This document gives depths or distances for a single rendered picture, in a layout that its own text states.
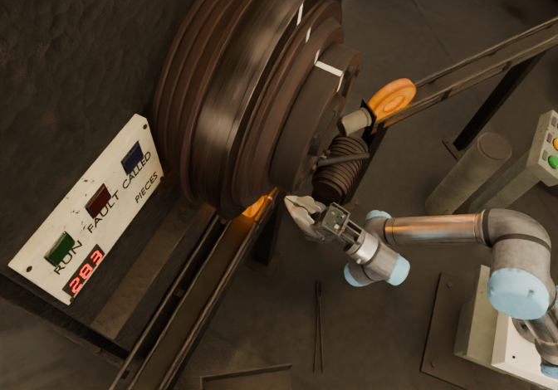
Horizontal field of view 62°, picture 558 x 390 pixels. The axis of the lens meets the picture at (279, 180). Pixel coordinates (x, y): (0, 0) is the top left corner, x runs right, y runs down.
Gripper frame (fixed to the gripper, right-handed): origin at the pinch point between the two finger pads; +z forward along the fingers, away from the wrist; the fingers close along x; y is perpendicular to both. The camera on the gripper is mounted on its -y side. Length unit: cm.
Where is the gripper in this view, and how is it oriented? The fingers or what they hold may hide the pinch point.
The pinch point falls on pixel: (288, 201)
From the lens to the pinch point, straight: 117.0
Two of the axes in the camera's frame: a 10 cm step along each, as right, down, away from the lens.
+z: -8.2, -5.6, -1.3
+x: -4.6, 7.7, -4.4
